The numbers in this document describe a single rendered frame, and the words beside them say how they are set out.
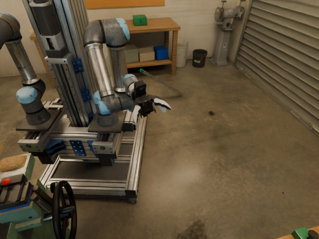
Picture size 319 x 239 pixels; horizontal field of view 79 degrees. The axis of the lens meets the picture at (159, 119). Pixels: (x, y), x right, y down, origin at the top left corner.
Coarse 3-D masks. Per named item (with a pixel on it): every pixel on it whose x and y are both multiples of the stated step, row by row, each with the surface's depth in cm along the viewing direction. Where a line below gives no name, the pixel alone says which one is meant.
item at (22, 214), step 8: (40, 184) 87; (32, 192) 81; (24, 208) 76; (32, 208) 77; (40, 208) 83; (0, 216) 74; (8, 216) 76; (16, 216) 77; (24, 216) 78; (32, 216) 80; (40, 216) 82
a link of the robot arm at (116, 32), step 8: (104, 24) 98; (112, 24) 99; (120, 24) 100; (104, 32) 98; (112, 32) 100; (120, 32) 101; (128, 32) 103; (104, 40) 101; (112, 40) 103; (120, 40) 104; (112, 48) 106; (120, 48) 107; (112, 56) 111; (120, 56) 110; (120, 64) 113; (120, 72) 116; (120, 80) 120; (120, 88) 123
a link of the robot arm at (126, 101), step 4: (120, 96) 102; (124, 96) 101; (128, 96) 99; (124, 100) 100; (128, 100) 100; (132, 100) 100; (124, 104) 100; (128, 104) 101; (124, 108) 101; (128, 108) 102
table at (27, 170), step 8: (0, 160) 101; (32, 160) 105; (24, 168) 97; (32, 168) 103; (0, 176) 94; (8, 176) 94; (0, 224) 77; (8, 224) 77; (16, 224) 80; (24, 224) 80; (32, 224) 80; (40, 224) 82; (0, 232) 75; (8, 232) 75; (16, 232) 79
